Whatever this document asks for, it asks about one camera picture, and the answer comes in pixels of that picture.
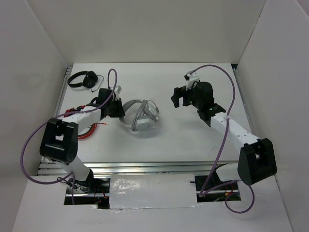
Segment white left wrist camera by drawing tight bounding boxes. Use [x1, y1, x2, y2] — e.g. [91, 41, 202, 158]
[113, 86, 122, 101]

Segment white over-ear headphones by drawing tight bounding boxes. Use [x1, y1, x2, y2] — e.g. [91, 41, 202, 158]
[119, 99, 160, 132]

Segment black on-ear headphones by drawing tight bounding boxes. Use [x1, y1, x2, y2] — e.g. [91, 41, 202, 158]
[67, 71, 104, 92]

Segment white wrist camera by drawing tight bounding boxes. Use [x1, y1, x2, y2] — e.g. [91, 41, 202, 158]
[184, 71, 200, 90]
[113, 86, 122, 101]

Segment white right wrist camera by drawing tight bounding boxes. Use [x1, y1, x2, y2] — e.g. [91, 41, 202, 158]
[184, 71, 200, 90]

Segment front aluminium rail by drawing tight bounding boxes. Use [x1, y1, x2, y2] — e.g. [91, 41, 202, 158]
[37, 160, 239, 176]

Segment red black headphones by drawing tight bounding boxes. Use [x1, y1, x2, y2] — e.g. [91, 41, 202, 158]
[62, 105, 107, 140]

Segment white foil-covered panel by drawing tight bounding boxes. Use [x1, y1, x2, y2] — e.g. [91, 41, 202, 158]
[109, 174, 197, 209]

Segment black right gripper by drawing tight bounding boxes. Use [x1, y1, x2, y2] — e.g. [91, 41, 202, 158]
[171, 84, 202, 109]

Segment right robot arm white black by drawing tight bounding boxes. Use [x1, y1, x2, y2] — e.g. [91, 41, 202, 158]
[171, 81, 278, 189]

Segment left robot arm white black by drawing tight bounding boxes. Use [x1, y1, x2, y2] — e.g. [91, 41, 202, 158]
[40, 86, 125, 193]

